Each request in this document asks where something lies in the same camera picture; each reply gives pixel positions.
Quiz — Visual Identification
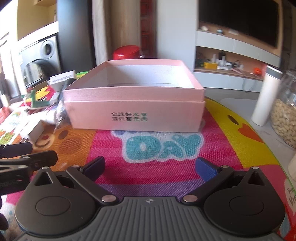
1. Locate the small white box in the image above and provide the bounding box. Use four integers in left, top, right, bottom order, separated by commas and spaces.
20, 120, 44, 144

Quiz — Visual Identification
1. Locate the colourful cartoon play mat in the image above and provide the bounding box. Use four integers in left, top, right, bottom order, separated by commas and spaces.
0, 71, 296, 241

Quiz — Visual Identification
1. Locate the white carton box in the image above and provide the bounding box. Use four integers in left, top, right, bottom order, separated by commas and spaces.
47, 70, 76, 92

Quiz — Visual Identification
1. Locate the glass jar of nuts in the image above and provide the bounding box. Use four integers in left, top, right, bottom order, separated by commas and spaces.
270, 69, 296, 148

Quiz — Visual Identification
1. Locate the washing machine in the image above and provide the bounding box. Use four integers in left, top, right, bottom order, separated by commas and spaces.
20, 34, 61, 89

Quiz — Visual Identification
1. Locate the pink cardboard box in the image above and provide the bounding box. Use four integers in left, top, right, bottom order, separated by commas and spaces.
63, 59, 205, 133

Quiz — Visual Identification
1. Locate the yellow toy on shelf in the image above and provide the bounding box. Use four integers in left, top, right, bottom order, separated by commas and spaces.
204, 62, 218, 70

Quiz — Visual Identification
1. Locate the white thermos bottle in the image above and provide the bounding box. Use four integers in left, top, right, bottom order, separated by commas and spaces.
251, 65, 283, 126

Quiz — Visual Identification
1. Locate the red pedal bin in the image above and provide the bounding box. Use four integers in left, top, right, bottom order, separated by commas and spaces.
112, 45, 141, 60

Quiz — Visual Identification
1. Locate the black television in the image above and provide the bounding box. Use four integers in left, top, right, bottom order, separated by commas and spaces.
199, 0, 279, 47

